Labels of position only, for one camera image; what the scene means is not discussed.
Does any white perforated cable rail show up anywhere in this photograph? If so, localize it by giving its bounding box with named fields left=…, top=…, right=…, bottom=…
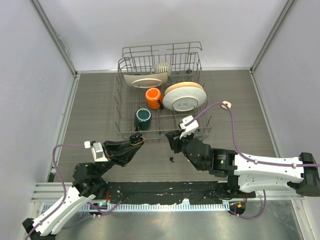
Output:
left=77, top=201, right=231, bottom=212

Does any striped grey white cup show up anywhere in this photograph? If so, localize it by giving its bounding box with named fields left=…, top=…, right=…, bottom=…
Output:
left=150, top=62, right=173, bottom=76

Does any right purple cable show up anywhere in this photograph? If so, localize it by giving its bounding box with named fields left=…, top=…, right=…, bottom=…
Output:
left=186, top=101, right=320, bottom=221

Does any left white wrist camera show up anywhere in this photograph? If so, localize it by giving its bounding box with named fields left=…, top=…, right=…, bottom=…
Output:
left=84, top=140, right=109, bottom=163

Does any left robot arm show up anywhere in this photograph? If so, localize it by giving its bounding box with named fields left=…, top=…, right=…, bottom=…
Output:
left=22, top=133, right=145, bottom=240

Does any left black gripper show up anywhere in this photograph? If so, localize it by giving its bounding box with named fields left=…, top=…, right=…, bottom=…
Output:
left=94, top=138, right=141, bottom=179

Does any grey wire dish rack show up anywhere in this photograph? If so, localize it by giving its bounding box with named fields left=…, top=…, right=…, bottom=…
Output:
left=113, top=41, right=213, bottom=139

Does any orange ceramic mug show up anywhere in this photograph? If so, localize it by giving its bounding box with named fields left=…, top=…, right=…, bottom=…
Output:
left=145, top=87, right=164, bottom=110

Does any cream oval dish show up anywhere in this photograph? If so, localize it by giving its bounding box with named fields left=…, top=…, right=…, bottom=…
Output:
left=123, top=72, right=168, bottom=89

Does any beige ceramic plate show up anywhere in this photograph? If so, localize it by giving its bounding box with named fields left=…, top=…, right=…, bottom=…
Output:
left=164, top=81, right=204, bottom=95

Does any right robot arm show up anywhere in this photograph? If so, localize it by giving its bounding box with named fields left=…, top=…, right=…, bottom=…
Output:
left=165, top=130, right=320, bottom=198

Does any dark green ceramic mug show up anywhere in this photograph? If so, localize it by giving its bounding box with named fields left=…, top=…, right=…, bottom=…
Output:
left=134, top=108, right=152, bottom=132

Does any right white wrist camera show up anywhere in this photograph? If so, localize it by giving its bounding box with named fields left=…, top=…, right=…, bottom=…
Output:
left=179, top=115, right=199, bottom=139

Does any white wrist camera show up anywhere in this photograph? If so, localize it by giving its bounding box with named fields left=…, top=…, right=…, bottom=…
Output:
left=84, top=140, right=109, bottom=163
left=179, top=115, right=199, bottom=139

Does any cream square earbud case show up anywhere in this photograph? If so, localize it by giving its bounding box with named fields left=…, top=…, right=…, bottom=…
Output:
left=220, top=101, right=232, bottom=110

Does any purple cable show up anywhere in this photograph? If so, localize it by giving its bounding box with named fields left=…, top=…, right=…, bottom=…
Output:
left=186, top=101, right=320, bottom=221
left=23, top=143, right=123, bottom=240

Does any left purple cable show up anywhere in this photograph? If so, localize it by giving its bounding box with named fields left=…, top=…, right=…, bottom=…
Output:
left=23, top=143, right=123, bottom=240

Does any white plate with foot ring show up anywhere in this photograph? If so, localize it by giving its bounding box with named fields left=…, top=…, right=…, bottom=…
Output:
left=162, top=86, right=207, bottom=112

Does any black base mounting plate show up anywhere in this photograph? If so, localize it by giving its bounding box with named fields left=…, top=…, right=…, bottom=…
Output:
left=108, top=181, right=256, bottom=205

